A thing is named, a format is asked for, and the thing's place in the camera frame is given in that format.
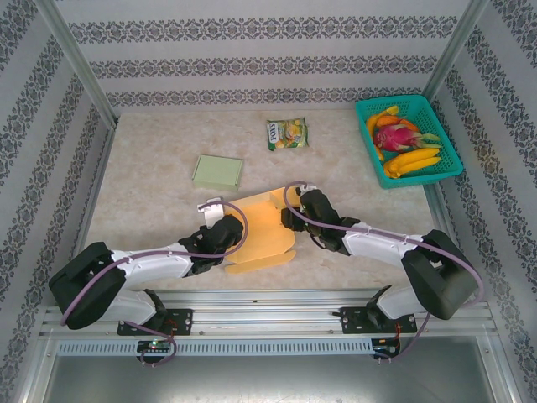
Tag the orange paper box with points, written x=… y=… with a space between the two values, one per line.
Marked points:
x=264 y=235

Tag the green paper box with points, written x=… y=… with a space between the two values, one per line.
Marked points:
x=218 y=172

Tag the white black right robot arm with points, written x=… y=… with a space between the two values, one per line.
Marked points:
x=377 y=245

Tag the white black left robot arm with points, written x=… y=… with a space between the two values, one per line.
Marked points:
x=155 y=262

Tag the green yellow candy bag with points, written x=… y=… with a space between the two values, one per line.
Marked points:
x=287 y=133

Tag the orange crescent toy fruit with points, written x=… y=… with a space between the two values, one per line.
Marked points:
x=371 y=128

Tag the pink toy dragon fruit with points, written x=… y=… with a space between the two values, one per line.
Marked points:
x=392 y=138

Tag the yellow toy banana bunch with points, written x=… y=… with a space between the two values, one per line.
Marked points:
x=413 y=161

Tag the small orange toy fruit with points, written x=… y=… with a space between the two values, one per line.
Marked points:
x=410 y=125

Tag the small yellow toy pepper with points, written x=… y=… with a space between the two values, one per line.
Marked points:
x=392 y=110

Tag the teal plastic basket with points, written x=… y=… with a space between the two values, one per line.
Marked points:
x=444 y=138

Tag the grey metal sheet panel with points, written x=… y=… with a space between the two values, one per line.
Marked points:
x=268 y=378

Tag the aluminium mounting rail frame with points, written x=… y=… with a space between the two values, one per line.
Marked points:
x=268 y=310

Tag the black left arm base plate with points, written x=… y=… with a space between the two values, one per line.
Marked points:
x=180 y=321

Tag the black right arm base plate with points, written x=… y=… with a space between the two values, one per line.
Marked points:
x=352 y=321

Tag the aluminium corner post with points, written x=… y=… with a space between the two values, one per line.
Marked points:
x=77 y=61
x=453 y=50

